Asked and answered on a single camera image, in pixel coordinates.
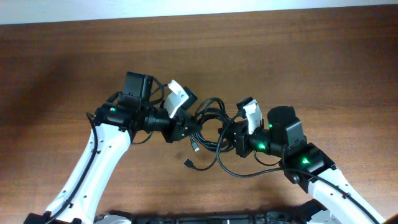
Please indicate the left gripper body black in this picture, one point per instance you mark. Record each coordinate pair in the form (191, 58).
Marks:
(174, 123)

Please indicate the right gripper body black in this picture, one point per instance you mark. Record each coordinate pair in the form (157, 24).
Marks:
(245, 144)

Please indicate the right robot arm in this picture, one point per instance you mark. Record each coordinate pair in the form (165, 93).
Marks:
(281, 135)

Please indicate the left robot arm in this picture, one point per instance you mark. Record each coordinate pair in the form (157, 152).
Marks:
(113, 128)

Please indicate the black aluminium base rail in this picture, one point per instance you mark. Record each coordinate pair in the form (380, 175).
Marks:
(297, 214)

